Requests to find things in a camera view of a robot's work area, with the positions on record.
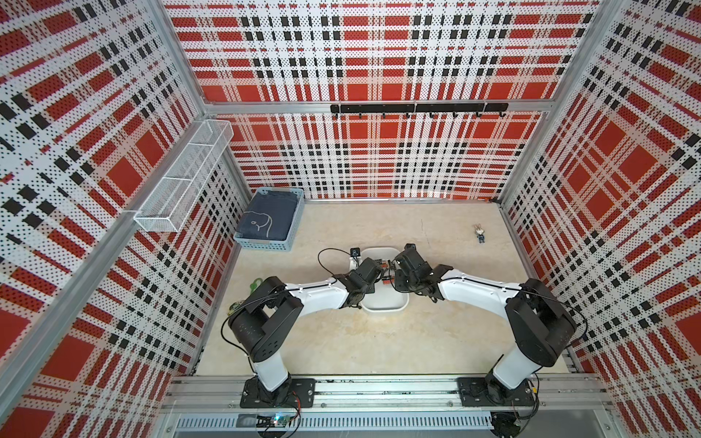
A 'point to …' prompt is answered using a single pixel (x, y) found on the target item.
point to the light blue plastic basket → (274, 245)
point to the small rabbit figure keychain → (480, 234)
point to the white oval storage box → (384, 298)
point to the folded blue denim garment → (269, 215)
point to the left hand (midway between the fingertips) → (366, 277)
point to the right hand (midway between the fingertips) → (403, 278)
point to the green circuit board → (270, 421)
